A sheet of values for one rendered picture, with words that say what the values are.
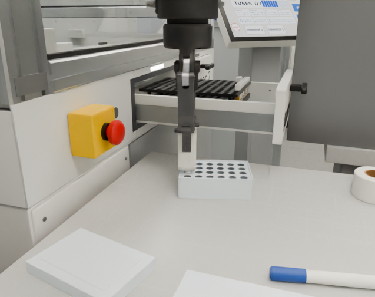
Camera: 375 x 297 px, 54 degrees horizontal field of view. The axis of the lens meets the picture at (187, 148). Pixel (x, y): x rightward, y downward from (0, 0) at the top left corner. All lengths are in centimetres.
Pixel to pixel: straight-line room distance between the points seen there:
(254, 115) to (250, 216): 23
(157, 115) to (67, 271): 42
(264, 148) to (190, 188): 131
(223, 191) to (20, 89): 34
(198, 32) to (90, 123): 21
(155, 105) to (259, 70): 106
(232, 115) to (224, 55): 174
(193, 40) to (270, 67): 128
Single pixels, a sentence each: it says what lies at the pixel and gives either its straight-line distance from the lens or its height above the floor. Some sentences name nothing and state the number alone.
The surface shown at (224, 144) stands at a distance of 258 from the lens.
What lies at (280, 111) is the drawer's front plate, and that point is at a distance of 70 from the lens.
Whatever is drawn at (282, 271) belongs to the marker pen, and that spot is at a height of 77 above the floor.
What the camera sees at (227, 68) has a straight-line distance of 247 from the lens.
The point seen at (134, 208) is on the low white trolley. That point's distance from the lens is 60.
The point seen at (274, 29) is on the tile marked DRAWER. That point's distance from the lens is 171.
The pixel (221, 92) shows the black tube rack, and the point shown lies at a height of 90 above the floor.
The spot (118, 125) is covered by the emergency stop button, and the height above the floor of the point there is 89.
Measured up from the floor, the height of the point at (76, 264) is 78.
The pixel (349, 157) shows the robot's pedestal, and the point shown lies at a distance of 94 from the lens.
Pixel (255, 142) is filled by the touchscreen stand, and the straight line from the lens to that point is 186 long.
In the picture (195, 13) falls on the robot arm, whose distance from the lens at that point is 54.
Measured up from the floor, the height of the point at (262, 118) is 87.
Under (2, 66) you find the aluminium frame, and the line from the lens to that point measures 50.
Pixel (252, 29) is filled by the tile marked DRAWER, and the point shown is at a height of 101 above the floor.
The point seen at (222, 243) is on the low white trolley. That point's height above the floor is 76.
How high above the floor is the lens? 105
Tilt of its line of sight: 19 degrees down
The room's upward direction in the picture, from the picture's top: straight up
